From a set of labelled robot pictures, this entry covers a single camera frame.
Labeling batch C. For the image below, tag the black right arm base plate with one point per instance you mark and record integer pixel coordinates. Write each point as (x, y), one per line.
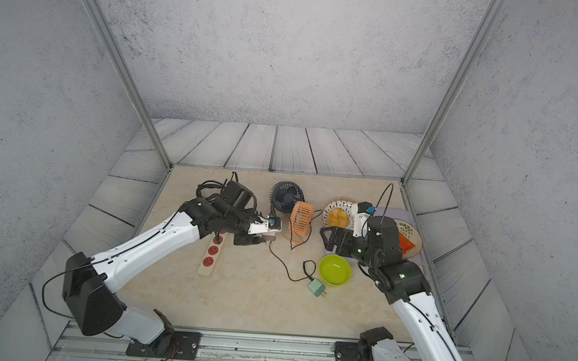
(363, 348)

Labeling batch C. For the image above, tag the green usb power adapter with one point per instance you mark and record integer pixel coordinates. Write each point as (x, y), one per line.
(317, 288)

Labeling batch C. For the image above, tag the green plastic bowl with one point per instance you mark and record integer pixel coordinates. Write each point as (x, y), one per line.
(334, 270)

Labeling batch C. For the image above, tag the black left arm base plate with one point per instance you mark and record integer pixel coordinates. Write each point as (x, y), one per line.
(171, 343)

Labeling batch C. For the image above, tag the orange desk fan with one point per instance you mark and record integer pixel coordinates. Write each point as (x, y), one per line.
(299, 222)

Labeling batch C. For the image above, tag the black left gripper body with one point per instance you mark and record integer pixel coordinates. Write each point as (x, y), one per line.
(239, 224)

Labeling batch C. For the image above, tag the aluminium mounting rail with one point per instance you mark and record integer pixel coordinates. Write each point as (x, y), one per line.
(214, 346)

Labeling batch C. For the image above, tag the patterned ceramic plate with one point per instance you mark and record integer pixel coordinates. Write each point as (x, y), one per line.
(342, 203)

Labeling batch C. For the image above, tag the red snack packet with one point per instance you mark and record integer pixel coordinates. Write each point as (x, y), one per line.
(408, 248)

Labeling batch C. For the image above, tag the purple tray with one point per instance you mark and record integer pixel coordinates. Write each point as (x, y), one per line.
(412, 217)

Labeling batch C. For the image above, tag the dark blue desk fan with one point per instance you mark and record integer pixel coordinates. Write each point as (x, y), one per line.
(284, 196)

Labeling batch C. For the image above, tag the beige small plate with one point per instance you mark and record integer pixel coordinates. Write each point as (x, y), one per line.
(411, 233)

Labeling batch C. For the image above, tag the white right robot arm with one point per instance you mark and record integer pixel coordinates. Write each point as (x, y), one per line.
(408, 291)

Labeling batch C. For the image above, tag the yellow bread bun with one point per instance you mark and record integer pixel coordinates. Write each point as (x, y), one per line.
(339, 218)

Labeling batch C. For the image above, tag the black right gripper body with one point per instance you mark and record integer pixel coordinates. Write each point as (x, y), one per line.
(355, 248)

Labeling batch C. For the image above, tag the pink usb power adapter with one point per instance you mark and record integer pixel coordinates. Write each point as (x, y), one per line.
(269, 236)

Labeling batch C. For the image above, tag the white red power strip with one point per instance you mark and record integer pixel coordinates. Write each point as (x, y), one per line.
(211, 256)

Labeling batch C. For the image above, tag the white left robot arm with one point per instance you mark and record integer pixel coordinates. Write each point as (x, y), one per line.
(91, 284)

